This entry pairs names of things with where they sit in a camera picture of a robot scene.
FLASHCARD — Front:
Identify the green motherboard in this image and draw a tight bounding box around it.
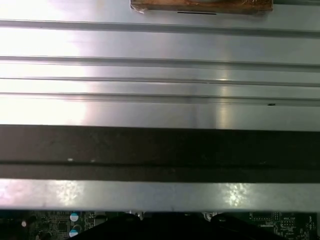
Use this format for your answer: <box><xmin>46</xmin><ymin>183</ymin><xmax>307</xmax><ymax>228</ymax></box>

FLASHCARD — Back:
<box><xmin>0</xmin><ymin>210</ymin><xmax>320</xmax><ymax>240</ymax></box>

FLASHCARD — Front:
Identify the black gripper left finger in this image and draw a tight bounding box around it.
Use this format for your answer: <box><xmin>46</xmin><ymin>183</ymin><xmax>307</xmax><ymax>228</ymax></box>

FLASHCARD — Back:
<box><xmin>74</xmin><ymin>211</ymin><xmax>145</xmax><ymax>240</ymax></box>

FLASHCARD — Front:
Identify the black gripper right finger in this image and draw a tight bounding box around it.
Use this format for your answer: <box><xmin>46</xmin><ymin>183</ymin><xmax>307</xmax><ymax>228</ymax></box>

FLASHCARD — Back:
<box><xmin>209</xmin><ymin>212</ymin><xmax>310</xmax><ymax>240</ymax></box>

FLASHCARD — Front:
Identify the black open PC case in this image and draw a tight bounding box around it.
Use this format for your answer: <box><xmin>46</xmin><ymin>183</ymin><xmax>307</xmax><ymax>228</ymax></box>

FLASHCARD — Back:
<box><xmin>0</xmin><ymin>123</ymin><xmax>320</xmax><ymax>213</ymax></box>

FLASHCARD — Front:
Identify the square brown base plate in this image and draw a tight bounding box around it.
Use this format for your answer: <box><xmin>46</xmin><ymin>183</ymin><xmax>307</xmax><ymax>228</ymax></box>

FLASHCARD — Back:
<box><xmin>129</xmin><ymin>0</ymin><xmax>275</xmax><ymax>16</ymax></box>

